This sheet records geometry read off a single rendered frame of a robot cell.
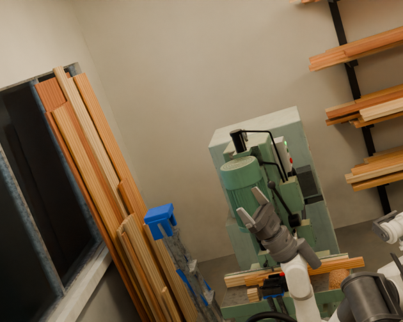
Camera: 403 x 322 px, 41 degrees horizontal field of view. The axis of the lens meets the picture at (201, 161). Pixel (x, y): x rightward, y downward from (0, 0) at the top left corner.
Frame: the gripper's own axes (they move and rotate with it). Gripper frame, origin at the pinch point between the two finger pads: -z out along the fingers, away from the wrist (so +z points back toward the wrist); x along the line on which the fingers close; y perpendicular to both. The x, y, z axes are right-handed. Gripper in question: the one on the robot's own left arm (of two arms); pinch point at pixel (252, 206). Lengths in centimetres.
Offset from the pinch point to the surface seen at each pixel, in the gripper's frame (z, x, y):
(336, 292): 73, 51, -35
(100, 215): 9, 99, -201
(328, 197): 134, 273, -157
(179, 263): 54, 84, -147
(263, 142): 9, 88, -47
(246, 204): 22, 57, -51
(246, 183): 14, 59, -46
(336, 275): 69, 58, -34
